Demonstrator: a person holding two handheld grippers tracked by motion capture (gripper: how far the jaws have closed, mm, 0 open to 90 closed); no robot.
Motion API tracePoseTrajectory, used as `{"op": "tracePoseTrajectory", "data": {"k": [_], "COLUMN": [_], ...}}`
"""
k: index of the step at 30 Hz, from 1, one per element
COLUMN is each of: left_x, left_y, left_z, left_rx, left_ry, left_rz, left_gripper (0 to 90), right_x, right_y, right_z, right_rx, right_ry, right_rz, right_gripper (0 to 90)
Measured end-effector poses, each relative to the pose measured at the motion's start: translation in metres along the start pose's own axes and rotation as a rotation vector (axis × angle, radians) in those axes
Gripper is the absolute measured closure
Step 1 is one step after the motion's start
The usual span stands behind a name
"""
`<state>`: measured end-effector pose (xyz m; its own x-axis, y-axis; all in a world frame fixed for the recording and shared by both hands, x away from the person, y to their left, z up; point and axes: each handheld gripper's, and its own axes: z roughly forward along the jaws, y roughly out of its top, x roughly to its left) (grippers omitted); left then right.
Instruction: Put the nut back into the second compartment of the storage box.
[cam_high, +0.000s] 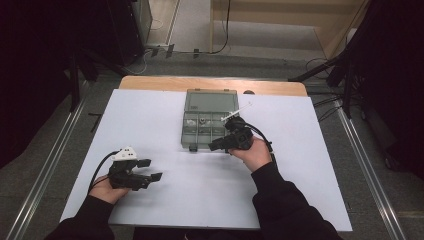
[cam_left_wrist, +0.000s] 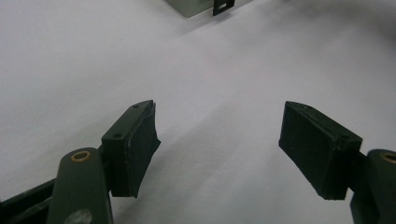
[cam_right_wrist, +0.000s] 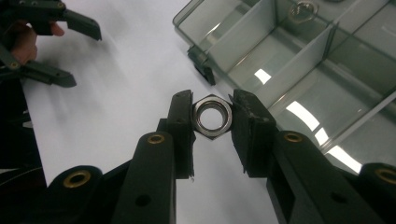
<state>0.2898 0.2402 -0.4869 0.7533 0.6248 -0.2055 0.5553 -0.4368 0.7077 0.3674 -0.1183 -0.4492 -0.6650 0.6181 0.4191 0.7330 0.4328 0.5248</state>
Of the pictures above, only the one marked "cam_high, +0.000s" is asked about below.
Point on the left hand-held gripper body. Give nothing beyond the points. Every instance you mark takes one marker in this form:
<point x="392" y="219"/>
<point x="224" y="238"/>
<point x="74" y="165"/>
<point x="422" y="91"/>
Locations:
<point x="126" y="179"/>

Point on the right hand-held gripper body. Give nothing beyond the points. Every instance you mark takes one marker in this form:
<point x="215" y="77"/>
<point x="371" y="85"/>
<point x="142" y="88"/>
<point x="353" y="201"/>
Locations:
<point x="241" y="138"/>

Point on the silver metal nut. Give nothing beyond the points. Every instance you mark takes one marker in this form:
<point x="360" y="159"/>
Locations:
<point x="202" y="120"/>

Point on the grey clear plastic organizer box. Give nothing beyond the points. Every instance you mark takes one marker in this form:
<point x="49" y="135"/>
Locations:
<point x="206" y="101"/>

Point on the person's right hand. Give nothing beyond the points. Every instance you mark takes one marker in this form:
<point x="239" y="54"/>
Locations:
<point x="258" y="155"/>

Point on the person's left hand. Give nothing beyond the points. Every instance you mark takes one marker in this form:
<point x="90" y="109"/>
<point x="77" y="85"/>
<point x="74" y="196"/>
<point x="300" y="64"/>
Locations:
<point x="106" y="194"/>

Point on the dark round table grommet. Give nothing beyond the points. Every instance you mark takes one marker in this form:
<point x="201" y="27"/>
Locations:
<point x="248" y="92"/>

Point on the white table board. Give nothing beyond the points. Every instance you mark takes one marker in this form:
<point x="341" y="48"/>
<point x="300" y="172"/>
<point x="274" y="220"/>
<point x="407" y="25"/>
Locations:
<point x="150" y="116"/>

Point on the wooden table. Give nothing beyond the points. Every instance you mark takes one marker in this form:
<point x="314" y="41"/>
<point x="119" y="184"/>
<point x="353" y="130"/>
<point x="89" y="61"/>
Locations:
<point x="150" y="83"/>

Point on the black stand leg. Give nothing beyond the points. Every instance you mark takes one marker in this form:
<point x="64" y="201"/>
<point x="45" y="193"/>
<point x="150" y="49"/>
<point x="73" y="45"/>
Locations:
<point x="74" y="83"/>
<point x="313" y="70"/>

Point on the light wooden furniture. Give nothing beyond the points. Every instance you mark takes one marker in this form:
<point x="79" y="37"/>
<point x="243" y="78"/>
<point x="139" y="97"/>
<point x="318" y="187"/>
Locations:
<point x="283" y="13"/>

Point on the dark metal cabinet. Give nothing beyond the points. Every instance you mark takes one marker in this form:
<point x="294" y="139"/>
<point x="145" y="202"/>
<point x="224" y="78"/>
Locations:
<point x="133" y="26"/>

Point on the metal floor rail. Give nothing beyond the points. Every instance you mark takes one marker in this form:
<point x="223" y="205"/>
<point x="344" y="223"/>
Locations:
<point x="50" y="166"/>
<point x="366" y="166"/>

